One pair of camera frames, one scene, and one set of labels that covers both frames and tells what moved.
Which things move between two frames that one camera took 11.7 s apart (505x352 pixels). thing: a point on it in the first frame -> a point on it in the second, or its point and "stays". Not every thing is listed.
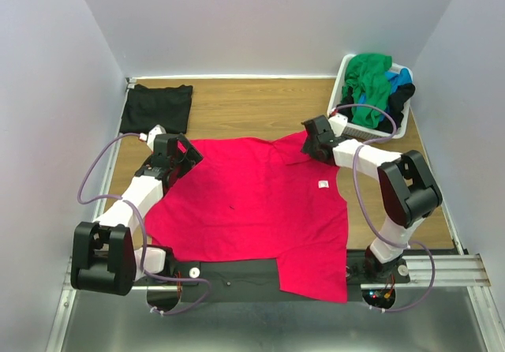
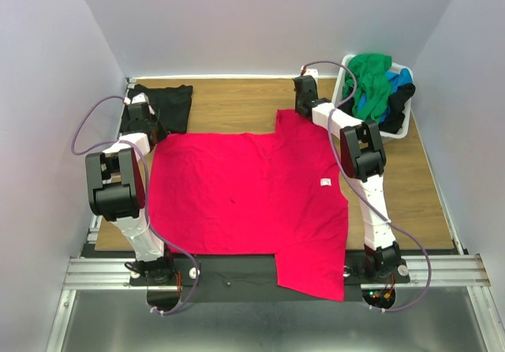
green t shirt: [368, 76] stays
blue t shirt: [402, 77] stays
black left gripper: [190, 158] -> [163, 133]
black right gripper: [312, 136] -> [301, 105]
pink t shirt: [259, 197] stays
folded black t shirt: [147, 106] stays
